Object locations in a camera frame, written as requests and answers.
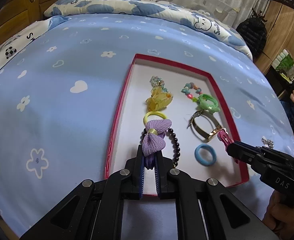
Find silver chain bracelet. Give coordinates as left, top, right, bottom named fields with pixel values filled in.
left=261, top=137, right=275, bottom=149

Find pink hair clip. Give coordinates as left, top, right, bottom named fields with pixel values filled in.
left=217, top=128, right=234, bottom=150

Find blue hair tie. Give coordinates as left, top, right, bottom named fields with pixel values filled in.
left=194, top=143, right=217, bottom=167

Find gold square watch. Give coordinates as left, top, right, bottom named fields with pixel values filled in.
left=188, top=110, right=223, bottom=142

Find black bead bracelet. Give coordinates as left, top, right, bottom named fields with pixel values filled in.
left=139, top=127, right=181, bottom=168

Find green hair tie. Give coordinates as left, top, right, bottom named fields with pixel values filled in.
left=195, top=93, right=221, bottom=114

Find purple bow hair tie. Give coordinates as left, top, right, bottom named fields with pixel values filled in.
left=141, top=119, right=173, bottom=170

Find colorful chunky bead bracelet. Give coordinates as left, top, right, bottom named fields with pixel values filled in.
left=181, top=81, right=204, bottom=103

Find red jewelry tray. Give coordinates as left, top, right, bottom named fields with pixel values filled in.
left=105, top=54, right=249, bottom=187

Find yellow hair tie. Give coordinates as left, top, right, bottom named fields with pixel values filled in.
left=143, top=110, right=168, bottom=126

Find yellow hair claw clip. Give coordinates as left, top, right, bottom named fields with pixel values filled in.
left=146, top=86, right=173, bottom=112

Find pastel bead bracelet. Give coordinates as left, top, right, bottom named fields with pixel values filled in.
left=149, top=75, right=170, bottom=93

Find person's right hand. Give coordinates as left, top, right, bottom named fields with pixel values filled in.
left=263, top=191, right=294, bottom=239

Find dark side cabinet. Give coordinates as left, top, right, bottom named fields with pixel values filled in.
left=265, top=66, right=294, bottom=133

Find green and white boxes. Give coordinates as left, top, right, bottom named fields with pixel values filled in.
left=271, top=49, right=294, bottom=72

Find blue patterned bed sheet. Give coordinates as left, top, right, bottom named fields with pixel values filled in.
left=0, top=14, right=294, bottom=239

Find black hanging bag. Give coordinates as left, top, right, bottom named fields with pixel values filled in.
left=236, top=8, right=267, bottom=59

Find wooden wardrobe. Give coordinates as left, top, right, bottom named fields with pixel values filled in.
left=254, top=0, right=294, bottom=74

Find blue cloud print quilt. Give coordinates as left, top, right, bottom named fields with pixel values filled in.
left=43, top=0, right=253, bottom=60

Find white printed pillow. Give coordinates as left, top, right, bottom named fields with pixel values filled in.
left=0, top=19, right=50, bottom=70

